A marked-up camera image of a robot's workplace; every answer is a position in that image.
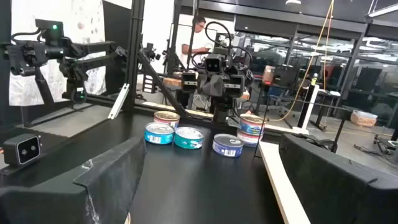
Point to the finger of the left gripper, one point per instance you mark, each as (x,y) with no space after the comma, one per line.
(189,82)
(237,86)

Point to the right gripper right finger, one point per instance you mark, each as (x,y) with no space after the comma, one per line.
(342,199)

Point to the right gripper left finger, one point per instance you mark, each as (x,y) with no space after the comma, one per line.
(109,186)

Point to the teal tuna can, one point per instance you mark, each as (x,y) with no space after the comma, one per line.
(188,141)

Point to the light blue tuna can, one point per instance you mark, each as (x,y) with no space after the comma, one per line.
(159,137)

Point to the navy blue tuna can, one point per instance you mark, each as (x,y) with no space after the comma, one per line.
(228,149)

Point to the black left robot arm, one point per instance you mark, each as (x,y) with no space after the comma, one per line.
(222,110)

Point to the brown cardboard box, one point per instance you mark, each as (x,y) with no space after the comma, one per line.
(268,74)

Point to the person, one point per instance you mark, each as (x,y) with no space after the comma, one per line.
(199,37)

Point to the black wheeled dolly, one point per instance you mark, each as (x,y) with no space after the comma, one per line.
(385,143)

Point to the white and black upright stand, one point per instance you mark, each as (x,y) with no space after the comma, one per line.
(312,102)

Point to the brown wrapped package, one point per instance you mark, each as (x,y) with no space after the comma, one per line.
(363,119)

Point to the black table mat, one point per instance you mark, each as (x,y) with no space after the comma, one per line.
(192,180)

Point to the white patterned curtain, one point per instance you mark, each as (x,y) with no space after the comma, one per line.
(87,18)

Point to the black aluminium rig frame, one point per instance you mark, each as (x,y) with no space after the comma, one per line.
(134,62)

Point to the white flat bracket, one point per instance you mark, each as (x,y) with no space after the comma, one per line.
(118,101)

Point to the black steel mezzanine frame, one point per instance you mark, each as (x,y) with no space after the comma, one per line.
(280,21)

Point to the table-level camera box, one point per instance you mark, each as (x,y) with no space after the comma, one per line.
(21,151)

